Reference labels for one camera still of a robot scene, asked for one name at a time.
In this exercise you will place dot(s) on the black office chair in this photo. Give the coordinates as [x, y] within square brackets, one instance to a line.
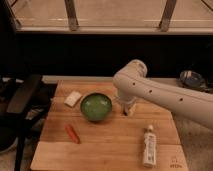
[22, 105]

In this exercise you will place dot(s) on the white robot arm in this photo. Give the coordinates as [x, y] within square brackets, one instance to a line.
[131, 83]

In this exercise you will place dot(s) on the green bowl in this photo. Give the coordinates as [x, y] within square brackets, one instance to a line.
[95, 107]

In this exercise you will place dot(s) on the red pepper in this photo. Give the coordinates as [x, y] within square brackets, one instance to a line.
[72, 134]

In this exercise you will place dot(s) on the white sponge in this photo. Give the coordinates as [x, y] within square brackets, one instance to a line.
[73, 98]

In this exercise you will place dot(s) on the white squeeze bottle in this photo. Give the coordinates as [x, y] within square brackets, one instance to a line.
[149, 154]

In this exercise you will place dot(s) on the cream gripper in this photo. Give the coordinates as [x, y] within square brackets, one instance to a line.
[129, 110]

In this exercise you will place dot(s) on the round metal tin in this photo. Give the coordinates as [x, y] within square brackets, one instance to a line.
[192, 79]

